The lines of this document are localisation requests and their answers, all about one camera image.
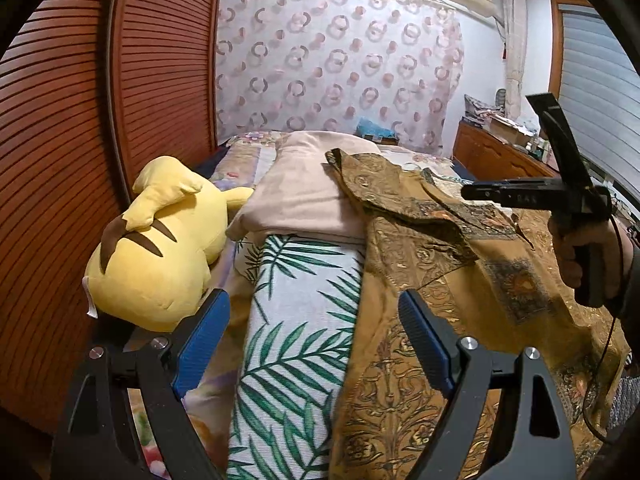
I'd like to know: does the brown patterned garment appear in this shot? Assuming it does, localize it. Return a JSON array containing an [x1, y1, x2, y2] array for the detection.
[[325, 148, 632, 480]]

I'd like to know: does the beige pillow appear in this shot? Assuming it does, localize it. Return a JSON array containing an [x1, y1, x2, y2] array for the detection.
[[226, 131, 386, 241]]

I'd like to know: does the grey knitted cloth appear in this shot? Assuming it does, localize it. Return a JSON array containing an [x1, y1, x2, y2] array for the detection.
[[607, 374, 640, 432]]

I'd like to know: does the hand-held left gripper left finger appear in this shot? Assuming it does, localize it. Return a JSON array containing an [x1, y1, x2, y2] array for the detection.
[[50, 287, 232, 480]]

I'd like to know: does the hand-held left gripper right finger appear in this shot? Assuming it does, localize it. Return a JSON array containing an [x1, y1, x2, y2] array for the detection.
[[397, 288, 578, 480]]

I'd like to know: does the wooden louvred wardrobe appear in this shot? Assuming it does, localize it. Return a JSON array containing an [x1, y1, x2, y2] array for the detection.
[[0, 0, 226, 436]]

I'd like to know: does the blue cloth bundle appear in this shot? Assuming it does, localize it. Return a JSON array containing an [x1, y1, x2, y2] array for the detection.
[[356, 117, 401, 144]]

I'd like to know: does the cardboard box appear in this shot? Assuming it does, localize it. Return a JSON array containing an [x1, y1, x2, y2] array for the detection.
[[487, 112, 537, 149]]

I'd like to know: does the wooden cabinet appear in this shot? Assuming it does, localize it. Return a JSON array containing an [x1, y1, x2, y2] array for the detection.
[[452, 122, 561, 182]]

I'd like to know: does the circle print curtain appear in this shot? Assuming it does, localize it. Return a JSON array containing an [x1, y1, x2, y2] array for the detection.
[[216, 0, 466, 158]]

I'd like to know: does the person's right hand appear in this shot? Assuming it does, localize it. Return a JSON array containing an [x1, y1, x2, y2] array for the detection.
[[547, 211, 634, 307]]

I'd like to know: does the white wrapped pipe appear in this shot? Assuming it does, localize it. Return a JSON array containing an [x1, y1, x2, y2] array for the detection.
[[500, 0, 527, 121]]

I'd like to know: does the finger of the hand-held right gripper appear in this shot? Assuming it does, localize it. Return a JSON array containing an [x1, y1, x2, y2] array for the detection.
[[460, 178, 563, 209]]

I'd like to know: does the floral bed sheet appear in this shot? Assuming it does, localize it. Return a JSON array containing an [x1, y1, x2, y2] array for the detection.
[[127, 129, 476, 480]]

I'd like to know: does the yellow plush toy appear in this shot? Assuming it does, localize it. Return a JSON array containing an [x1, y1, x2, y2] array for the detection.
[[82, 156, 255, 333]]

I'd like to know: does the thin black cable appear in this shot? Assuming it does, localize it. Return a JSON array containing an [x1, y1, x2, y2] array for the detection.
[[582, 215, 634, 444]]

